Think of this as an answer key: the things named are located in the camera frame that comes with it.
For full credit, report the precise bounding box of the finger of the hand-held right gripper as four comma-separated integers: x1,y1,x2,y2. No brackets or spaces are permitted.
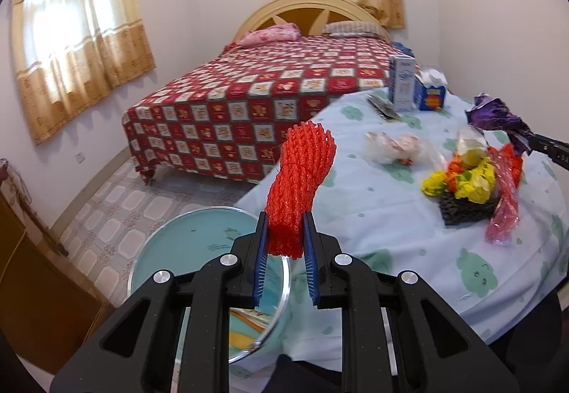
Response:
511,131,569,172

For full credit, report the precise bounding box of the pink pillow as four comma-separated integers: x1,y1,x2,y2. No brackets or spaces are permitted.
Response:
240,23,299,46

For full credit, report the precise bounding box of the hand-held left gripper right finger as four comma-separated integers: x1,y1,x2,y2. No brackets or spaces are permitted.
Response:
301,212,520,393

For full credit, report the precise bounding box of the white blue milk carton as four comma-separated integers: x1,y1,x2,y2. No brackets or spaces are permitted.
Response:
388,54,417,113

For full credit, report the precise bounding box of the yellow orange plastic bag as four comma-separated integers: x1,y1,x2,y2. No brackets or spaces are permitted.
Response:
421,155,496,205

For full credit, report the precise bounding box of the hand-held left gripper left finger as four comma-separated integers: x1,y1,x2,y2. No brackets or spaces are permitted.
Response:
50,212,272,393

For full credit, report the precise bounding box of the striped pillow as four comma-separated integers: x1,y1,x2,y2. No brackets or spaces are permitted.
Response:
323,21,385,37

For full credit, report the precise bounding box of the blue carton box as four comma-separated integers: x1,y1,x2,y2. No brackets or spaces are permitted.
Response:
413,69,447,112

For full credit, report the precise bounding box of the black plastic basket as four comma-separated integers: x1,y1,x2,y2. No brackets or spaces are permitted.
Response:
438,191,501,227

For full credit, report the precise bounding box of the brown wooden cabinet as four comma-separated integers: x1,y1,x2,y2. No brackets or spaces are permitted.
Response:
0,157,116,376

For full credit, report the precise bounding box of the clear plastic bag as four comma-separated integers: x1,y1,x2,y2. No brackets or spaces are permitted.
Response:
363,131,445,165

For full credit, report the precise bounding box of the purple foil wrapper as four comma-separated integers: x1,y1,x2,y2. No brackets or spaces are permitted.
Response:
465,93,534,154

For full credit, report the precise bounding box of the cream wooden bed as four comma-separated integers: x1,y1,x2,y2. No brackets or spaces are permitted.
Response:
122,0,416,186

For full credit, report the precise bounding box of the metal basin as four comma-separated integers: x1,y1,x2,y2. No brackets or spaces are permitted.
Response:
128,206,292,365

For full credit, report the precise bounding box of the red foam fruit net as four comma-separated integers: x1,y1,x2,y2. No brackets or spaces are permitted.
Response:
498,143,524,189
265,121,337,260

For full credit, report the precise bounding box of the dark foil wrapper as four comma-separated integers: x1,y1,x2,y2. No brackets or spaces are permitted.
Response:
367,93,403,123

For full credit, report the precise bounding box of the cloud print tablecloth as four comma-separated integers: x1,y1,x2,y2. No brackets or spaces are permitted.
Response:
231,86,569,393

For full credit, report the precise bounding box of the pink plastic wrapper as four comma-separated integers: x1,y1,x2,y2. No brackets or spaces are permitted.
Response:
484,144,521,247

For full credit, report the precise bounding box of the red checked bedspread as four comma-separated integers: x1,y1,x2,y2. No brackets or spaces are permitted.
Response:
122,34,416,186

